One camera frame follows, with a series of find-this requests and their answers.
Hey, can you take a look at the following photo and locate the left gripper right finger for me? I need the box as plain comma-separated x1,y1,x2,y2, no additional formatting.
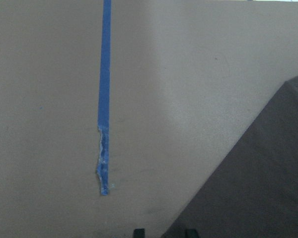
185,229,197,238

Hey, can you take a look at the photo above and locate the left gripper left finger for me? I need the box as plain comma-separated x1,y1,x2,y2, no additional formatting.
133,229,146,238

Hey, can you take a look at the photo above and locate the dark brown t-shirt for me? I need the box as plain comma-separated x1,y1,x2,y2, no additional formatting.
164,76,298,238

